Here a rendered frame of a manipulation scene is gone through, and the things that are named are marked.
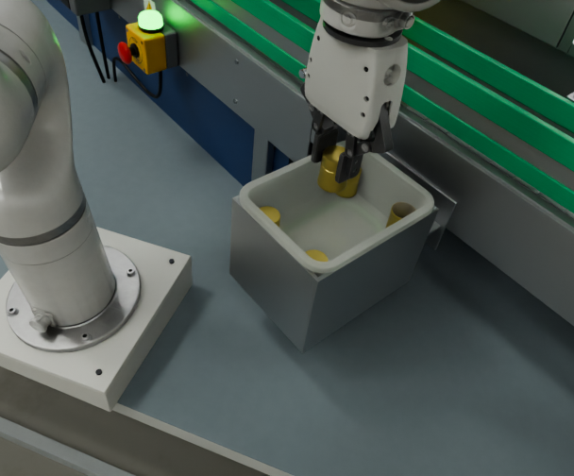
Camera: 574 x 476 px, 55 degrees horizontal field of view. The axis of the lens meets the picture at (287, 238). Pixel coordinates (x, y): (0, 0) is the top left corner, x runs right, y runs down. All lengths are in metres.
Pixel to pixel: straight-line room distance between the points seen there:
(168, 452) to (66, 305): 0.88
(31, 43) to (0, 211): 0.18
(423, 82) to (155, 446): 1.19
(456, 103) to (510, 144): 0.09
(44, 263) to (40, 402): 1.04
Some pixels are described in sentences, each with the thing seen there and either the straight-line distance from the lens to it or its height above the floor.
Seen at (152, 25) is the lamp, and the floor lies 1.01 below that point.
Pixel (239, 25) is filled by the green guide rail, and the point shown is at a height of 1.07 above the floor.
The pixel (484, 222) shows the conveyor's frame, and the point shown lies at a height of 0.98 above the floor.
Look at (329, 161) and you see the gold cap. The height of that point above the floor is 1.10.
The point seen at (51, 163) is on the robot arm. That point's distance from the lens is 0.67.
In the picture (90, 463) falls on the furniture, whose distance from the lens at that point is 1.41.
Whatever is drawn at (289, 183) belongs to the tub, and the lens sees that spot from 0.76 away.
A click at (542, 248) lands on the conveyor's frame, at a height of 1.00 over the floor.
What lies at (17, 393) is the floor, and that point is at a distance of 1.77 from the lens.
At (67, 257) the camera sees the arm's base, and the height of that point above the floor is 0.95.
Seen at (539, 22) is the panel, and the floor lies 1.17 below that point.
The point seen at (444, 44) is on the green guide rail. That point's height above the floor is 1.12.
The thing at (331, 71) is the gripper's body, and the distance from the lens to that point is 0.56.
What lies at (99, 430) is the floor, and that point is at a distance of 1.66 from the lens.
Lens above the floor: 1.48
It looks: 46 degrees down
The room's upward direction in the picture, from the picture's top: 8 degrees clockwise
